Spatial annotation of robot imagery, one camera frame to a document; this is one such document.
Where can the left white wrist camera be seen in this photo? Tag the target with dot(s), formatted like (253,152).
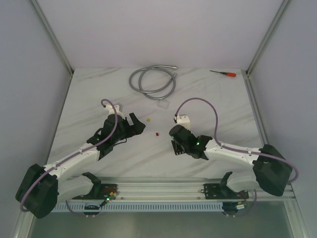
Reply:
(114,112)

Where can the aluminium rail frame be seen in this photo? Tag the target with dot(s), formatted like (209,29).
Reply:
(159,190)

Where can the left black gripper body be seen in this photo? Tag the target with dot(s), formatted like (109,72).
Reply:
(129,127)

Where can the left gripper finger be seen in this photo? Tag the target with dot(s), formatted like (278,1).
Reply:
(132,133)
(137,126)

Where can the black fuse box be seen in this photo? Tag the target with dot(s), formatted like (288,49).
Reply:
(177,148)

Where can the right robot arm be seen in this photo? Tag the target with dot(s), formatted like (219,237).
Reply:
(260,170)

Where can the red handled screwdriver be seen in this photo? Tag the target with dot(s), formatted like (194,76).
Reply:
(230,74)

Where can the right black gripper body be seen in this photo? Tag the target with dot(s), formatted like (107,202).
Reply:
(186,149)

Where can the clear plastic fuse box cover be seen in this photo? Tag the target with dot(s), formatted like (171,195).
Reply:
(163,104)

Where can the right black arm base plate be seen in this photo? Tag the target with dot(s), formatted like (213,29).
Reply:
(217,191)

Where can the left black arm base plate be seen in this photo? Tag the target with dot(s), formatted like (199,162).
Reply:
(106,191)

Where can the perforated cable duct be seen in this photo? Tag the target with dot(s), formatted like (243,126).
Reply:
(208,206)

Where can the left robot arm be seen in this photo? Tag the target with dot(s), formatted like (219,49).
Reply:
(44,187)

